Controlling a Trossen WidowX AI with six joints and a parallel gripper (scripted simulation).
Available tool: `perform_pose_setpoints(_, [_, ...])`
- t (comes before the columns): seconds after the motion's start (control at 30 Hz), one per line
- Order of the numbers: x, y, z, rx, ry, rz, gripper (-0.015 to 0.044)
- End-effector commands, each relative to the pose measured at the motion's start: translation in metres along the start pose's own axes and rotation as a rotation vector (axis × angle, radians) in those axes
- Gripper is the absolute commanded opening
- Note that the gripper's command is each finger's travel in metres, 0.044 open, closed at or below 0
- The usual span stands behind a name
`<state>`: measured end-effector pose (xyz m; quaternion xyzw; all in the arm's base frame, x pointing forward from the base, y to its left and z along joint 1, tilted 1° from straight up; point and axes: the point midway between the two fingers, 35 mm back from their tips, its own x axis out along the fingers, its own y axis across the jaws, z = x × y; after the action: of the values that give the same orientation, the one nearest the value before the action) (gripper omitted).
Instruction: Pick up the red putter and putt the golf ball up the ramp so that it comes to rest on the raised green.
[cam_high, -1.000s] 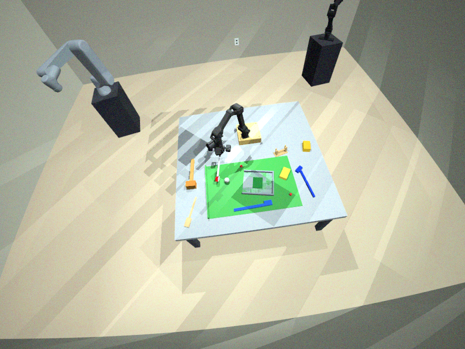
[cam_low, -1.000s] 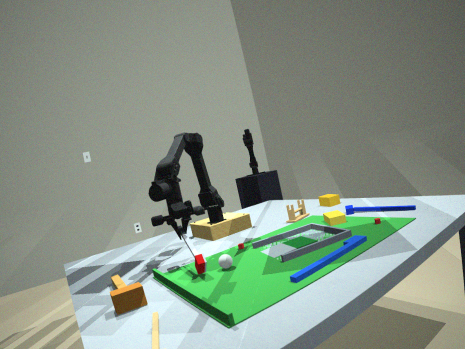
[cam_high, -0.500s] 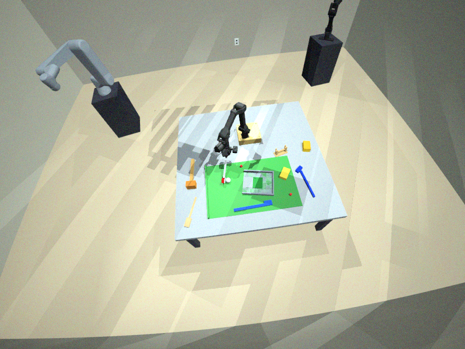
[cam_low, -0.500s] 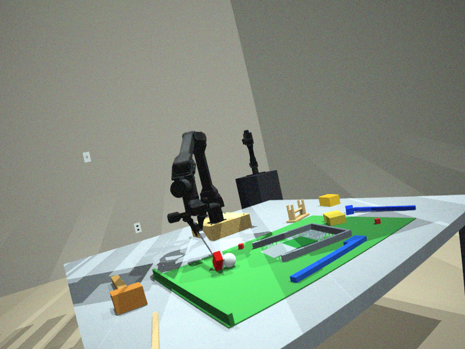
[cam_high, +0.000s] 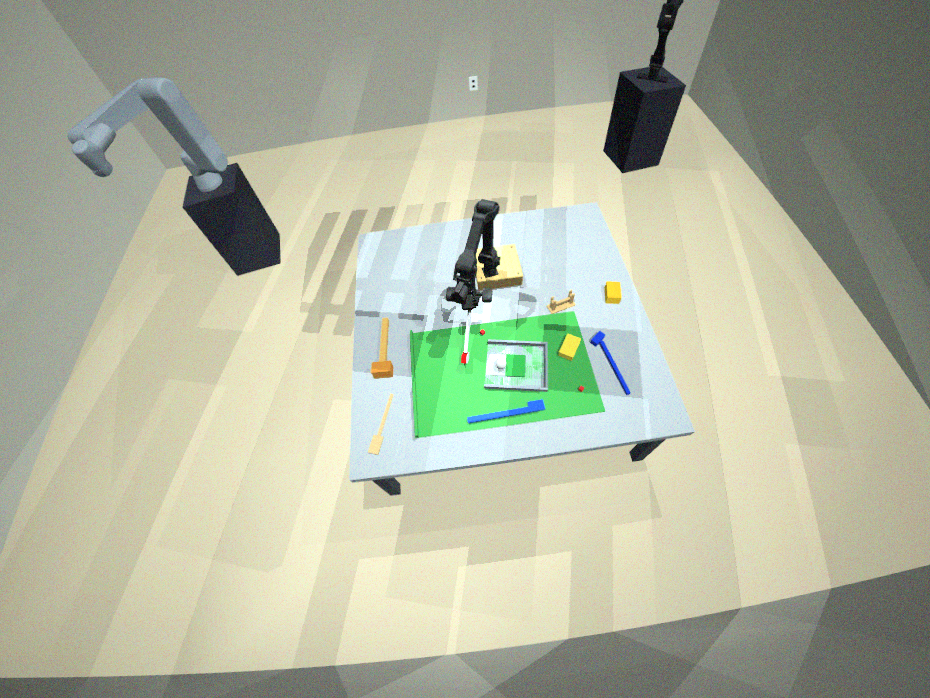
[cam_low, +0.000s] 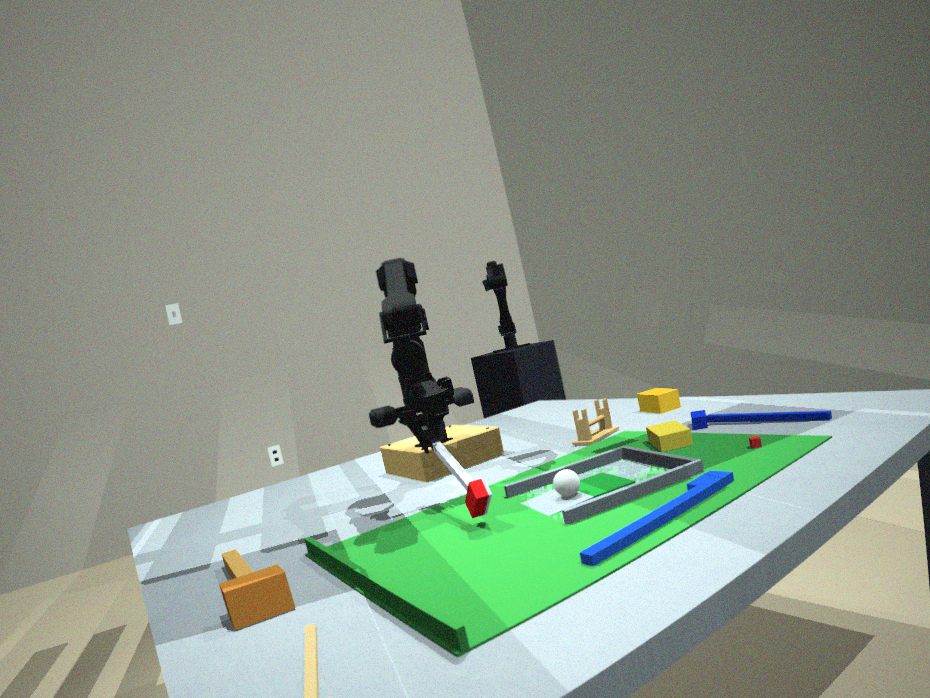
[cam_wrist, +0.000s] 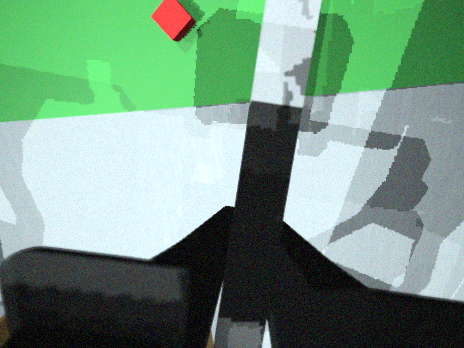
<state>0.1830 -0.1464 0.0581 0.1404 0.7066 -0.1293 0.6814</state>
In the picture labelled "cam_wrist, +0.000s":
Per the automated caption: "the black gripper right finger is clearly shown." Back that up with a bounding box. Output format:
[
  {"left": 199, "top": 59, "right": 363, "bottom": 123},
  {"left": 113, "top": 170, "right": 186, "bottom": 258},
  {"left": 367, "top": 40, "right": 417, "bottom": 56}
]
[{"left": 267, "top": 221, "right": 464, "bottom": 348}]

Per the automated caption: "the green flat mat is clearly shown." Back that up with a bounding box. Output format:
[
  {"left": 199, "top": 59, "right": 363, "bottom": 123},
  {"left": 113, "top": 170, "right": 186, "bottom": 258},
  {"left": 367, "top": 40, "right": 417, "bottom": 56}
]
[{"left": 0, "top": 0, "right": 464, "bottom": 122}]

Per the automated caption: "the red cube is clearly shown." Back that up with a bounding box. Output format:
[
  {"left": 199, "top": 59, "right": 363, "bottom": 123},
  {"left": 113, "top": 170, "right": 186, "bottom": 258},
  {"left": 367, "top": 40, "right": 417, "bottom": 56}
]
[{"left": 151, "top": 0, "right": 196, "bottom": 42}]

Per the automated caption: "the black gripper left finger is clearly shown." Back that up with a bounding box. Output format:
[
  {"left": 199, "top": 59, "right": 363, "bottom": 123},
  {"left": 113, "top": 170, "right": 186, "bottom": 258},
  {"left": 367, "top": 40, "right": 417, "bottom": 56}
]
[{"left": 0, "top": 206, "right": 234, "bottom": 348}]

